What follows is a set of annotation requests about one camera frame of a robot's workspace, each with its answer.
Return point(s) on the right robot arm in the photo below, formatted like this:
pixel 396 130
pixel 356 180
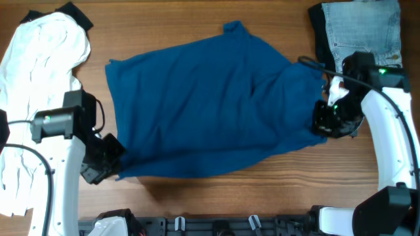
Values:
pixel 380 95

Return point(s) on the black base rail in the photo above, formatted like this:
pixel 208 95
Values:
pixel 281 225

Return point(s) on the blue polo shirt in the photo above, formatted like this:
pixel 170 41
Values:
pixel 212 106

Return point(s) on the white garment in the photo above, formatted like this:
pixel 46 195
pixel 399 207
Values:
pixel 36 71

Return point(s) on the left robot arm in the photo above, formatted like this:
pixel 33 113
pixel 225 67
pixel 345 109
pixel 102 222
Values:
pixel 71 150

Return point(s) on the black folded garment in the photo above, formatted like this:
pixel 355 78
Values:
pixel 322 49

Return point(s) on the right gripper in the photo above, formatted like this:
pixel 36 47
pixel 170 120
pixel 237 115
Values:
pixel 321 125

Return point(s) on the folded light blue jeans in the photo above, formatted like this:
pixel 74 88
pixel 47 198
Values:
pixel 365 26

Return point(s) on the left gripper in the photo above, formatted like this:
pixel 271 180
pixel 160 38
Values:
pixel 94 174

